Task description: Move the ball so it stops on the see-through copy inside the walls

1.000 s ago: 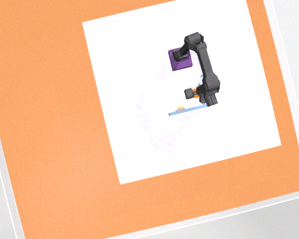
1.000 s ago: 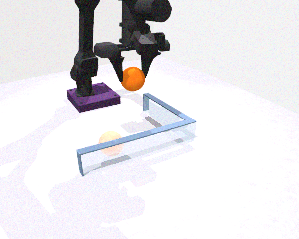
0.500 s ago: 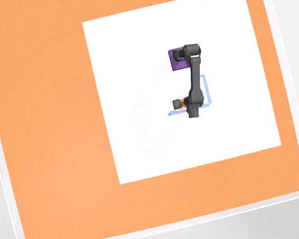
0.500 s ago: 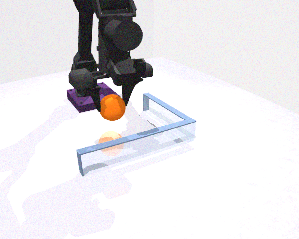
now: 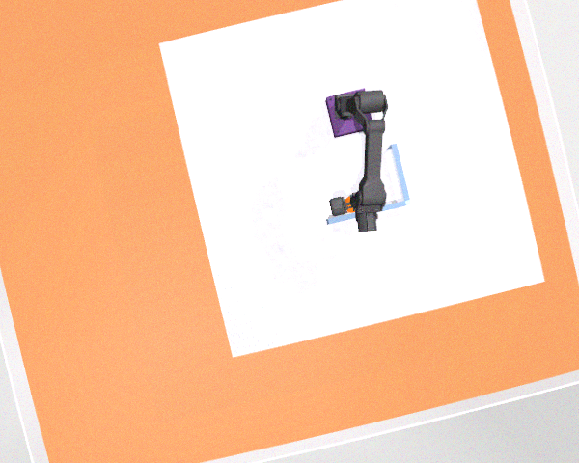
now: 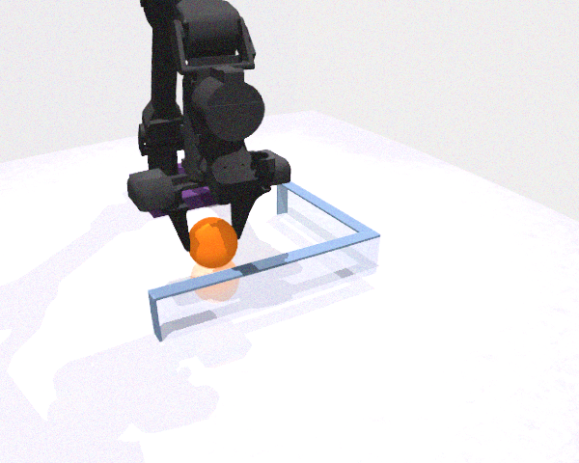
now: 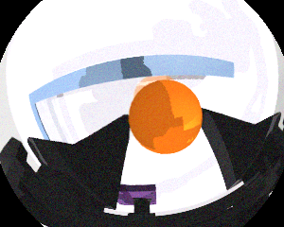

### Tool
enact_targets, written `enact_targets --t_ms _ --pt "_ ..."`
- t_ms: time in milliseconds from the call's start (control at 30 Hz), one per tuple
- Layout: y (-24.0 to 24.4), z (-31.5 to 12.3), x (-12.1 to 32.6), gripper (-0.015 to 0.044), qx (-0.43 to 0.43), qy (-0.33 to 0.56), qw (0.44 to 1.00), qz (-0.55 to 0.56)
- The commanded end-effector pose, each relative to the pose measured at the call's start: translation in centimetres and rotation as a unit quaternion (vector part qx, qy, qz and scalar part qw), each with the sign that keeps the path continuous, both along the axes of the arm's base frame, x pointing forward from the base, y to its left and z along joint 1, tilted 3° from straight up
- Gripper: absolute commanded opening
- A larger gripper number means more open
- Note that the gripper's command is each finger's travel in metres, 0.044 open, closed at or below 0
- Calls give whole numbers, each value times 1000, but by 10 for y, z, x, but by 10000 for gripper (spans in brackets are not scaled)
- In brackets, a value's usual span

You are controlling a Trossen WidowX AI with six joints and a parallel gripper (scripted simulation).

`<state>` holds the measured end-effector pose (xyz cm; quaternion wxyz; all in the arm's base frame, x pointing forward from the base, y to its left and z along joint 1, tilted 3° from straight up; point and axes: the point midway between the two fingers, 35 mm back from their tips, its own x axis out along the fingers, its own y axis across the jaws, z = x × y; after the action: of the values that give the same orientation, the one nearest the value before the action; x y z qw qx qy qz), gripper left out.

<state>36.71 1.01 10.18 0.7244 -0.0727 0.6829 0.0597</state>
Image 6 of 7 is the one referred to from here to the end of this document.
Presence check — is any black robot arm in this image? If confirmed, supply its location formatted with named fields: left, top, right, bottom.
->
left=137, top=0, right=275, bottom=205

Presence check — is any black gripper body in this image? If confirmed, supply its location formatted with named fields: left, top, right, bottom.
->
left=126, top=120, right=291, bottom=212

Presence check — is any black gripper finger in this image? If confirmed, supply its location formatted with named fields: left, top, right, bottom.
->
left=230, top=185, right=271, bottom=240
left=159, top=201, right=190, bottom=253

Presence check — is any clear l-shaped low wall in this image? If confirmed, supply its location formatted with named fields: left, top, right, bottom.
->
left=156, top=184, right=380, bottom=341

